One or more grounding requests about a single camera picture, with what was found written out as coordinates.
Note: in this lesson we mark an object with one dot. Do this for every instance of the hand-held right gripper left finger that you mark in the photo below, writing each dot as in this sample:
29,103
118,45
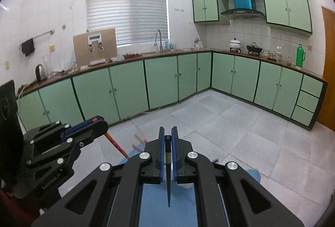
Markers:
161,159

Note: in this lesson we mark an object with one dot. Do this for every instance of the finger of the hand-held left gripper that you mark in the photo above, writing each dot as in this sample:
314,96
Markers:
78,127
94,132

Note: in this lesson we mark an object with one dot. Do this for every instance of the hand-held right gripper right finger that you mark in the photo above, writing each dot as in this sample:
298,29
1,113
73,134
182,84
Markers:
174,159

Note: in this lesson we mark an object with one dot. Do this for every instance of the black chopstick with silver band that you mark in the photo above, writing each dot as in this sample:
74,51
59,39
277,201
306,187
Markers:
168,185

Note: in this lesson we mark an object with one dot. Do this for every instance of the blue tablecloth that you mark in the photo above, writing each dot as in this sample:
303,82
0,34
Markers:
157,211

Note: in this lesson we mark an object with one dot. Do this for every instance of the green lower kitchen cabinets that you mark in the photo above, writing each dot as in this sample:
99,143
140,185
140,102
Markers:
125,85

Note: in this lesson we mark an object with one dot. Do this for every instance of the steel electric kettle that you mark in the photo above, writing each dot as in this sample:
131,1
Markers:
39,73

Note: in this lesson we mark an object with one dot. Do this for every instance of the clear glass pitcher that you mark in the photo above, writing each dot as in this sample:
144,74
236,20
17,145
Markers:
48,67

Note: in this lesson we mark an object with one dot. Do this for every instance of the black flat panel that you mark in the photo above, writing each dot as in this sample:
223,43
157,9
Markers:
7,117

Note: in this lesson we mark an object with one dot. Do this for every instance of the cardboard board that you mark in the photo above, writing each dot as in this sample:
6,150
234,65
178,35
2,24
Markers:
81,51

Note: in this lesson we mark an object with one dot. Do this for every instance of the dark towel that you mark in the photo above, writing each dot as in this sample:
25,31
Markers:
28,47

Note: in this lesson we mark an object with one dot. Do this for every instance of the brown kitchen countertop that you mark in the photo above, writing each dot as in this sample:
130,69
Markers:
188,50

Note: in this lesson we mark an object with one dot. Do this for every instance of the chrome sink faucet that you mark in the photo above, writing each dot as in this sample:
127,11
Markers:
158,41

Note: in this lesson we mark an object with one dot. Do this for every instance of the white window blind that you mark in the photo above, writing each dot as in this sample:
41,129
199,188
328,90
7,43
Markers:
127,8

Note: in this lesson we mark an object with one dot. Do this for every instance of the white cooking pot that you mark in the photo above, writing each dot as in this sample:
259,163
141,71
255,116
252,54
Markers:
235,45

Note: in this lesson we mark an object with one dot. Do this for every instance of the black wok with lid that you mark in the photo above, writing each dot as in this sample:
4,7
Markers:
253,47

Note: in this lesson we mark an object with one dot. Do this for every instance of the glass jar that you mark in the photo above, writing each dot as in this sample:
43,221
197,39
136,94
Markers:
266,53
278,56

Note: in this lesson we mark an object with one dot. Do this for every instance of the small glass bottle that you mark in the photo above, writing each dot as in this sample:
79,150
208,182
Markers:
288,61

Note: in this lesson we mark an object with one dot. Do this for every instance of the green thermos flask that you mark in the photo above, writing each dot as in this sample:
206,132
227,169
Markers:
300,56

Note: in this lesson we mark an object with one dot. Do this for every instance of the range hood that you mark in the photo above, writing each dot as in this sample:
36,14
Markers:
243,3

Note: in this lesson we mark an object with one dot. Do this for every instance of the wooden door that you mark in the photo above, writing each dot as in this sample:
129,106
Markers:
328,67

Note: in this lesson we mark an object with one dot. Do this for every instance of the metal towel rail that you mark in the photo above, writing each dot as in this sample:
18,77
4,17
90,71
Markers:
43,33

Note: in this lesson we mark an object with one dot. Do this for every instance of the chrome wall tap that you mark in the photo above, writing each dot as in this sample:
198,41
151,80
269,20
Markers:
197,42

